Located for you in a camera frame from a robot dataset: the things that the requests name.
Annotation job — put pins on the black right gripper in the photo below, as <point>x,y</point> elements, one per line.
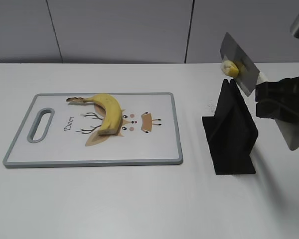
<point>278,100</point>

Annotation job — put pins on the knife with white handle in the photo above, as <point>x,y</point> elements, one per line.
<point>249,77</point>

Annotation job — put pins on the cut banana slice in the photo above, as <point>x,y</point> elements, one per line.
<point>229,69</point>

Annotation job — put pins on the yellow banana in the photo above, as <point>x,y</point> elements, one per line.
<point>112,120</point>

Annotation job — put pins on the black knife stand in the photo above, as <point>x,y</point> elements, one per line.
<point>231,133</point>

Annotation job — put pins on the white grey-rimmed cutting board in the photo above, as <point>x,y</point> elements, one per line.
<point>55,133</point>

